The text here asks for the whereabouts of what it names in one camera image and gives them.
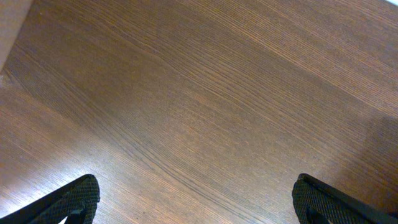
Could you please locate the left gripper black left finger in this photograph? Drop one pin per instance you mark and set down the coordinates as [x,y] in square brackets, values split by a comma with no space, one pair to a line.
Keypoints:
[75,202]

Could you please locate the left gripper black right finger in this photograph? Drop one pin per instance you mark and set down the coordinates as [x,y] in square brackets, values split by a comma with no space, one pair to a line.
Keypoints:
[317,202]

